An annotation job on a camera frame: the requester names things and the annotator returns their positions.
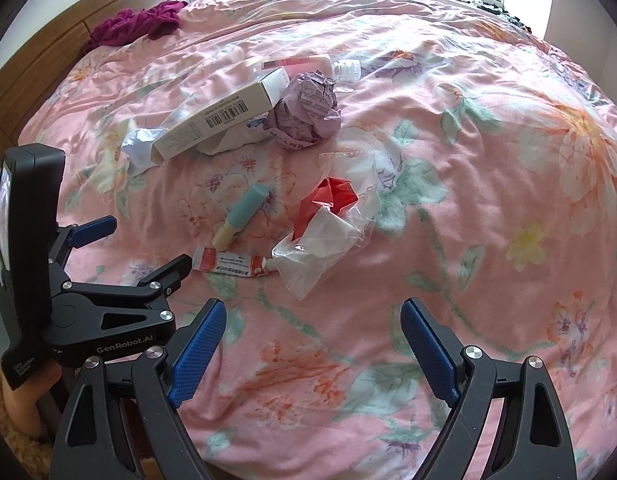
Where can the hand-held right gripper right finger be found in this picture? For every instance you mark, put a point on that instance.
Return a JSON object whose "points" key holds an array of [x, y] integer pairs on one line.
{"points": [[433, 355]]}

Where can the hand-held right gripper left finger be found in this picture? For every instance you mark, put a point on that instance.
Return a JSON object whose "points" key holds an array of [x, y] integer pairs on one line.
{"points": [[198, 355]]}

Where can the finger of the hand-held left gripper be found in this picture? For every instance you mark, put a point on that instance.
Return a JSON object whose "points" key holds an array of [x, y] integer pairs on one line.
{"points": [[96, 227], [163, 275]]}

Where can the white cleaning cloth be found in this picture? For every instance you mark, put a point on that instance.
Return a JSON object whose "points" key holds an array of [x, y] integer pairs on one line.
{"points": [[141, 152]]}

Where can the white blue printed packet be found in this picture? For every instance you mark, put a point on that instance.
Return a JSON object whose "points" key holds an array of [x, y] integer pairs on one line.
{"points": [[228, 142]]}

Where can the person's left hand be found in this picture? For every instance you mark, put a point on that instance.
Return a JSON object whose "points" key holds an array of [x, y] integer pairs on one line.
{"points": [[23, 405]]}

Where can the red white ointment tube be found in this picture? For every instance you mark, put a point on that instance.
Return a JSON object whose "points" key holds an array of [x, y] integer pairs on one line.
{"points": [[228, 262]]}

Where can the teal lip balm tube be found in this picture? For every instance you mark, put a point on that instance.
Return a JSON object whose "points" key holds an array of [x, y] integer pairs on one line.
{"points": [[246, 207]]}

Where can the clear plastic bag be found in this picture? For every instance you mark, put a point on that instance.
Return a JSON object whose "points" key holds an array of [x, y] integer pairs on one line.
{"points": [[308, 265]]}

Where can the white cardboard box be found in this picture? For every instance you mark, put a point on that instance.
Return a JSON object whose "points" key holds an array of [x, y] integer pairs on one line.
{"points": [[223, 110]]}

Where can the wooden headboard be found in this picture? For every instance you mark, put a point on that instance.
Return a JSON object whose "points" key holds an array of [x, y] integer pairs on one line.
{"points": [[38, 60]]}

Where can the red plastic bag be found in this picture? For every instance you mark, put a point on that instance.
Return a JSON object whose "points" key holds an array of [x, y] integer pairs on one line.
{"points": [[338, 192]]}

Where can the pink floral blanket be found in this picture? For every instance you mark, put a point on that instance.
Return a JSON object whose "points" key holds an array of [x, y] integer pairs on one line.
{"points": [[438, 160]]}

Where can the magenta cloth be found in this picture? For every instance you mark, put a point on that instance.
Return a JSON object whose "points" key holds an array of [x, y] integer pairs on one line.
{"points": [[133, 22]]}

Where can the crumpled purple paper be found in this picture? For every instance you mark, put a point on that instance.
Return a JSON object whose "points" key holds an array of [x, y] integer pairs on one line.
{"points": [[303, 110]]}

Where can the orange fuzzy rug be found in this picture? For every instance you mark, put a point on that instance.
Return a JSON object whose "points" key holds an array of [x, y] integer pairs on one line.
{"points": [[8, 460]]}

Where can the clear plastic bottle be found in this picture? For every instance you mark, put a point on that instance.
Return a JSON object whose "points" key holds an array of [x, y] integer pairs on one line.
{"points": [[308, 64]]}

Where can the dark clothes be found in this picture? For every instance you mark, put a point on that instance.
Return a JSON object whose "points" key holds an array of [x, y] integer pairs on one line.
{"points": [[493, 10]]}

